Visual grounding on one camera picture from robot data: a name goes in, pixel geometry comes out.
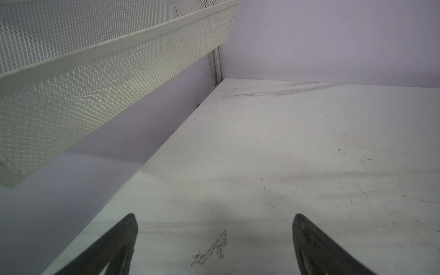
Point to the white mesh wall basket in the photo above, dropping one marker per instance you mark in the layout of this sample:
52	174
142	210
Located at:
68	67

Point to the aluminium cage frame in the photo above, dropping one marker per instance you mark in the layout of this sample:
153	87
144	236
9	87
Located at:
215	65

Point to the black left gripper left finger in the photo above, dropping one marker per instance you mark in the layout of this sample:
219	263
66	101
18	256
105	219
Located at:
111	253

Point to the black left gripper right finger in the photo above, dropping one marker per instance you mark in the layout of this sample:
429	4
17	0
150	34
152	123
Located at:
318	254

